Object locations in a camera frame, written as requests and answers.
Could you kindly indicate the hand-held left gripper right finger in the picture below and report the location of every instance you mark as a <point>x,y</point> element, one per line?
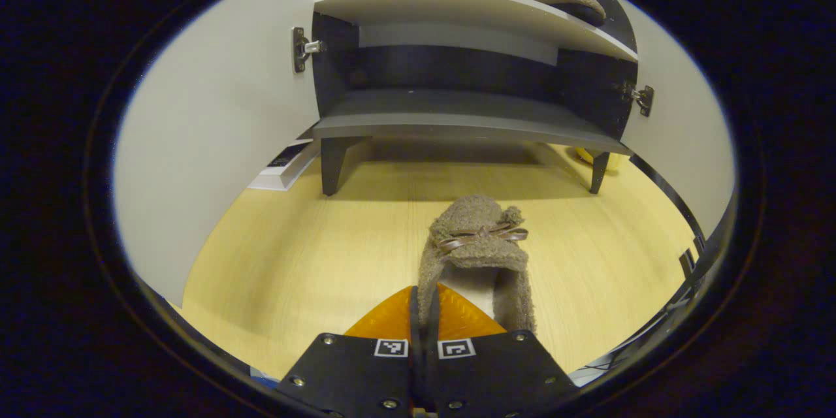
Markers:
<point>432,353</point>

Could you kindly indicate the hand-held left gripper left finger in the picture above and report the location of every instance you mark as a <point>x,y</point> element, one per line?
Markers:
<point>415,353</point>

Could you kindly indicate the grey shoe cabinet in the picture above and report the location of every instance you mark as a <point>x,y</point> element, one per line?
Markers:
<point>457,111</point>

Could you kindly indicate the grey cabinet door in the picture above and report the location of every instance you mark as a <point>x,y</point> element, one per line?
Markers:
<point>215,130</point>
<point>692,130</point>

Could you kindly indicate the metal door hinge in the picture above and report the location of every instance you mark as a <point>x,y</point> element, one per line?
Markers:
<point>641,98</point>
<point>300,48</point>

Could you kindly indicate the small black block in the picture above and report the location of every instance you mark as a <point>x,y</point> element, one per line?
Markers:
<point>687,263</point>

